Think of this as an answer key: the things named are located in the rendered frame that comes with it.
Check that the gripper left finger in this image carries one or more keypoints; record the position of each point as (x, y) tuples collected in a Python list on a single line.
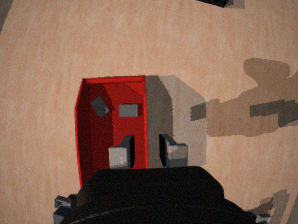
[(120, 157)]

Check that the red bin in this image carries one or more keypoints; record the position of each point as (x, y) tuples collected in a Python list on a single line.
[(94, 135)]

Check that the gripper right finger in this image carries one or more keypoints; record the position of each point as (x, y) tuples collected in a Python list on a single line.
[(172, 154)]

